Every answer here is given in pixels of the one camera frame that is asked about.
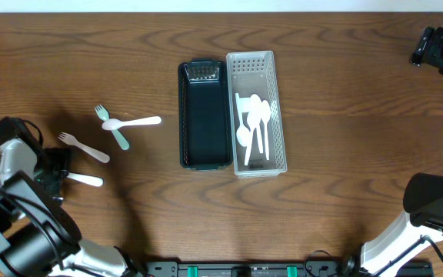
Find white plastic fork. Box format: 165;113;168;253
67;172;104;187
58;132;110;163

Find thick white plastic spoon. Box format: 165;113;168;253
102;116;162;131

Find mint green plastic fork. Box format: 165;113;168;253
94;104;131;152

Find thin white spoon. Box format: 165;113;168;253
261;100;271;160
250;94;264;154
235;93;249;147
245;111;261;165

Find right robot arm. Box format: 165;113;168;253
338;27;443;276

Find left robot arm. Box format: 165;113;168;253
0;117;146;277

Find dark green plastic basket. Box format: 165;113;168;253
178;58;233;171

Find clear white plastic basket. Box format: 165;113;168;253
226;51;288;178

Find white label in basket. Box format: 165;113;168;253
239;98;251;113

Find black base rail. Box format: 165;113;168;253
144;259;435;277

